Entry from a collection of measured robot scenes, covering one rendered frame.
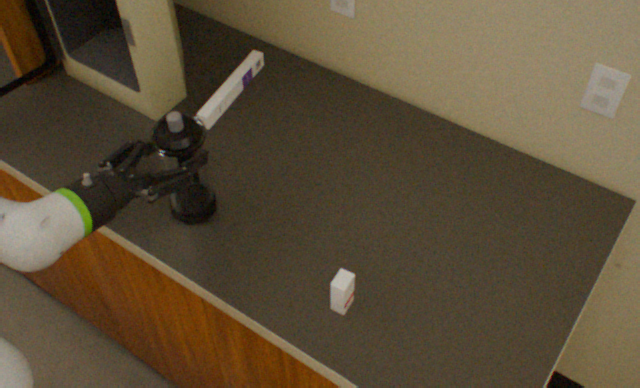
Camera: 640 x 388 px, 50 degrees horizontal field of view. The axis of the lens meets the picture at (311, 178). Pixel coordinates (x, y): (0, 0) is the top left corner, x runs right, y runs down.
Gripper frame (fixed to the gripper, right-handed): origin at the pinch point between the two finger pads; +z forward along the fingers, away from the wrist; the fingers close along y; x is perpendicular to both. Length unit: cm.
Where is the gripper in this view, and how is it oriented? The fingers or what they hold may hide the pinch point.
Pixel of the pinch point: (179, 151)
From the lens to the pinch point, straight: 137.1
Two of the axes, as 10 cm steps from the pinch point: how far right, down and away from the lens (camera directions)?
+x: -1.4, 8.0, 5.8
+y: -8.2, -4.2, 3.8
